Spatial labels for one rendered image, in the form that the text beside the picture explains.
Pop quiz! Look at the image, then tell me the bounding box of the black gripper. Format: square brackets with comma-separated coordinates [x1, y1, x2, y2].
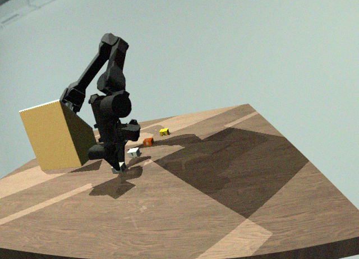
[87, 118, 128, 171]

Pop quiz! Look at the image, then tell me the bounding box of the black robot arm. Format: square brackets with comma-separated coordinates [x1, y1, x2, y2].
[60, 33, 141, 142]

